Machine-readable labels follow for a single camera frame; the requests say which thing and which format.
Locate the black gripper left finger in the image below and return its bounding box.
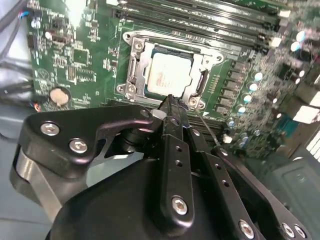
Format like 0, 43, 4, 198
9, 93, 197, 237

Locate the metal socket cover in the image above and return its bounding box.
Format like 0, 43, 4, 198
126, 36, 210, 101

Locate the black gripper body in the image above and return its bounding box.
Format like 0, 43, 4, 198
50, 157, 234, 240

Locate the silver CPU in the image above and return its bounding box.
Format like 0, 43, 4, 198
146, 51, 195, 97

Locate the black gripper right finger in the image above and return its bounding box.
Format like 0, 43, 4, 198
178, 99, 315, 240

